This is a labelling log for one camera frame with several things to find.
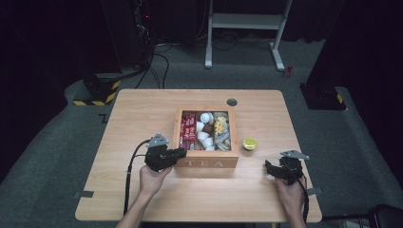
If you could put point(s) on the stack of red packets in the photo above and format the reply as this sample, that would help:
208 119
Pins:
188 129

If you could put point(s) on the person's right hand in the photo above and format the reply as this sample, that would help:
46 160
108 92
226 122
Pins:
291 196

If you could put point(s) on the black yellow striped base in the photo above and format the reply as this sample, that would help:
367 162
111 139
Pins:
99 91

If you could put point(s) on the brown capsule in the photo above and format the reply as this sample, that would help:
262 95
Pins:
208 128

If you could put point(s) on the black stand base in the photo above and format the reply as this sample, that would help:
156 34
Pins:
321 96

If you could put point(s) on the white creamer cup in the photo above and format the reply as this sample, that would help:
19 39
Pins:
210 148
202 136
207 142
206 117
199 126

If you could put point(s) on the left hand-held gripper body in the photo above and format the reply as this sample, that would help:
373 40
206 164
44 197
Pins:
158 155

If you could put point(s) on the yellow lidded cup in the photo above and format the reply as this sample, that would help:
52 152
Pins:
250 143

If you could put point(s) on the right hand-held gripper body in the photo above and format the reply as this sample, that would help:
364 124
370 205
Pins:
293 166

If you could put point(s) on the grey tape tab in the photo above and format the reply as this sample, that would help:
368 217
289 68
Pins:
314 191
84 194

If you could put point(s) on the wooden tea box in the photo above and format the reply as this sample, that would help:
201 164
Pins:
206 158

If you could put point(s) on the white metal stand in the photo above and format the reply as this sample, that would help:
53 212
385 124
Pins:
247 20

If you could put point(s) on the person's left hand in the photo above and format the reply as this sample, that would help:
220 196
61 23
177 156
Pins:
152 181

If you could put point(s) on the black chair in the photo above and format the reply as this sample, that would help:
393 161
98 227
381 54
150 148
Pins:
385 217

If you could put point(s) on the dark equipment rack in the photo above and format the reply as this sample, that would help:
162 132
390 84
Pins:
133 31

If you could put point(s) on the grey table grommet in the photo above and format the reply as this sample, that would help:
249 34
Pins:
232 102

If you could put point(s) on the pile of grey yellow sachets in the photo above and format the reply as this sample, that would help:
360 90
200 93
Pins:
221 131

